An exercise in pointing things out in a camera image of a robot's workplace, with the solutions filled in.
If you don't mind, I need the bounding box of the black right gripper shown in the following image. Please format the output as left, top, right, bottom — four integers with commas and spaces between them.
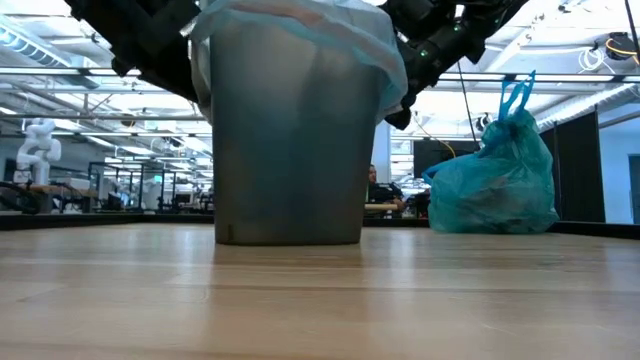
384, 0, 486, 131

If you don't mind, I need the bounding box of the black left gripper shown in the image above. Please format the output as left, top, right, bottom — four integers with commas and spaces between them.
142, 27, 202, 105

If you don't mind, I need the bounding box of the light blue trash bag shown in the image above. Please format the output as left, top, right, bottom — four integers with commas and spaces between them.
188, 0, 410, 125

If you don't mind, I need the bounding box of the teal trash bag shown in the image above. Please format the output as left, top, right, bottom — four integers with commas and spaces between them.
422, 69, 560, 235

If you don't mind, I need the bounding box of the gray trash bin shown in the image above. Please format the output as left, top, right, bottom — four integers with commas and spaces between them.
209, 22, 382, 246

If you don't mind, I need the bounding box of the thin black pole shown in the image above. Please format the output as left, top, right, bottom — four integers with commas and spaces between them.
457, 62, 479, 144

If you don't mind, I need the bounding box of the person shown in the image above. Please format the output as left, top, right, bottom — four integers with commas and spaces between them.
367, 163, 407, 219

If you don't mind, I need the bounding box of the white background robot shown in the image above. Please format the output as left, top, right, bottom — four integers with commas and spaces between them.
13, 117, 63, 187

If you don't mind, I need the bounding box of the long ceiling light strip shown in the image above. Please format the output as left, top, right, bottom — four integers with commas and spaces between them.
0, 66, 640, 84

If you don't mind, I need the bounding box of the wooden background workbench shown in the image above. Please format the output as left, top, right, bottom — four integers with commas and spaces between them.
0, 182, 99, 214

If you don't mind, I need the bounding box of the black metal table frame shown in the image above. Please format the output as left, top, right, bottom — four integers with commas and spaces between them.
0, 212, 640, 240

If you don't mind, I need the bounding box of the silver ventilation duct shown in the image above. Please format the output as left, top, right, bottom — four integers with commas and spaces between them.
529, 82, 640, 134

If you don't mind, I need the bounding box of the black partition wall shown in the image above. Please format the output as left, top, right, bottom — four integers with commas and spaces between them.
537, 110, 606, 224

